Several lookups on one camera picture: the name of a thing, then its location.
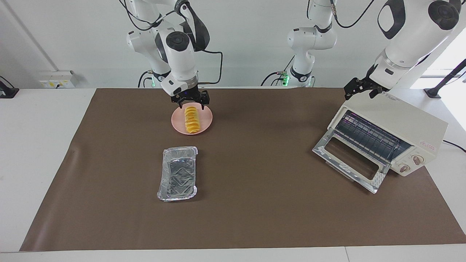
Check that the pink round plate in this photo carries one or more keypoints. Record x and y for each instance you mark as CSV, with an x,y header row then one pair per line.
x,y
178,123

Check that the glass oven door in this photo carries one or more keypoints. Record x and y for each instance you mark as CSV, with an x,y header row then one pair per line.
x,y
327,147

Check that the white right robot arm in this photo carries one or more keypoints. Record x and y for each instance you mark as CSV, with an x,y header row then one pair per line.
x,y
180,58

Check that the beige oven knob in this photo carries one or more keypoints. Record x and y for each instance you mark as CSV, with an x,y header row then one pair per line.
x,y
404,168
417,160

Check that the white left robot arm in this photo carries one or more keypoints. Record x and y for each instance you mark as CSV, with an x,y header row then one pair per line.
x,y
411,40

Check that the white toaster oven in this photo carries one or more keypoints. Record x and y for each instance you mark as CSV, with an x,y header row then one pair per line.
x,y
411,120

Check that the white wall outlet box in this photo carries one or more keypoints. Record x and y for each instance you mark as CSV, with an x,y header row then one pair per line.
x,y
58,79

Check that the sliced yellow bread loaf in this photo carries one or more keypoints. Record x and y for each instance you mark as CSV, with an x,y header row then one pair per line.
x,y
192,120

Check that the black stand base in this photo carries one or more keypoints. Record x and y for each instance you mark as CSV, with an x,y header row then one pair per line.
x,y
7,92

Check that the black stand with pole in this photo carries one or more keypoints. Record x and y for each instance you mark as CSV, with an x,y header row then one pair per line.
x,y
433,92

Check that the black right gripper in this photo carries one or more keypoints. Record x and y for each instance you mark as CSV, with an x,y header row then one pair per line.
x,y
191,95

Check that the aluminium foil tray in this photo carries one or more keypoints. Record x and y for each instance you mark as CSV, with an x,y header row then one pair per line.
x,y
178,174

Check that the brown table mat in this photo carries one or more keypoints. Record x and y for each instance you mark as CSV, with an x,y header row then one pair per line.
x,y
255,203

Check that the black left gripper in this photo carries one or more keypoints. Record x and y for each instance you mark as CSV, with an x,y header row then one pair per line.
x,y
366,85

